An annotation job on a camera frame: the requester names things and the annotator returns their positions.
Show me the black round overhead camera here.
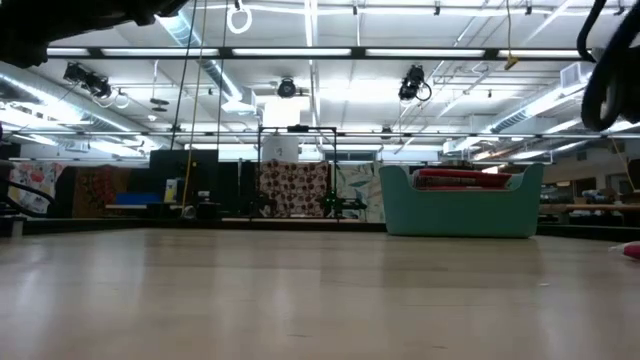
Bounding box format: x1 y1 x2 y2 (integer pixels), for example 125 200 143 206
276 77 298 100

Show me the black overhead light bar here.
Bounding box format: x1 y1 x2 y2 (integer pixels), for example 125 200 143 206
45 45 597 61

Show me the wooden bench top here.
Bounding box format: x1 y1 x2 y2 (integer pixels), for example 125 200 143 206
538 202 640 215

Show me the black curved cable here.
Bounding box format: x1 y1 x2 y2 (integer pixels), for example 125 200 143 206
0 178 57 217

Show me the white bucket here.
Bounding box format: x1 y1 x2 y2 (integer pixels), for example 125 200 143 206
261 135 300 163

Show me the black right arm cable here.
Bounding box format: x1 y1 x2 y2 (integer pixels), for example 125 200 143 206
576 0 609 64

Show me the red popcorn bag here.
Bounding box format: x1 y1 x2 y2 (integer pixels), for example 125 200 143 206
608 240 640 261
417 168 513 182

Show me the yellow hanging cable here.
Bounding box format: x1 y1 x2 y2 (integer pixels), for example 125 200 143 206
180 0 209 209

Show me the black panel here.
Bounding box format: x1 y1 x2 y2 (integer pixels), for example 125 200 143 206
148 148 220 206

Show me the black metal stand frame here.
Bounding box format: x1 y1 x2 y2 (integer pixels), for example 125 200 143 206
256 124 339 221

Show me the black overhead camera cluster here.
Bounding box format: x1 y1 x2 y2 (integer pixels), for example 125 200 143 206
63 62 114 100

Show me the black hanging cable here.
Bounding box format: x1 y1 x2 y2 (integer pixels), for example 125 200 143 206
169 0 194 151

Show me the teal plastic basket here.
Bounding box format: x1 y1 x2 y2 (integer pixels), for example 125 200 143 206
378 162 546 239

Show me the yellow hook on cord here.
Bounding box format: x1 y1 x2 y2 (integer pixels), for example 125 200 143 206
503 0 520 71

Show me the black overhead camera with cable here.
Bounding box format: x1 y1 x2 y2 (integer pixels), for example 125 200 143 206
398 64 433 103

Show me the dark red patterned cloth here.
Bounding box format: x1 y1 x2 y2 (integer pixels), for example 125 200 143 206
72 165 132 219

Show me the blue box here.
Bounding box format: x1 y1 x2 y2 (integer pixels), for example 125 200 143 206
114 192 162 206

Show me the white hanging ring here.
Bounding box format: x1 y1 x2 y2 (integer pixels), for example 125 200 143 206
226 0 254 35

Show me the brown dotted cloth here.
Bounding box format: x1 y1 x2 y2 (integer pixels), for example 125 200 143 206
258 159 331 219

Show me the floral pattern cloth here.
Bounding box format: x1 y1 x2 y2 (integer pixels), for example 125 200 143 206
8 161 65 215

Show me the leaf pattern cloth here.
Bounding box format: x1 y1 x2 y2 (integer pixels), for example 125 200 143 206
334 162 386 224

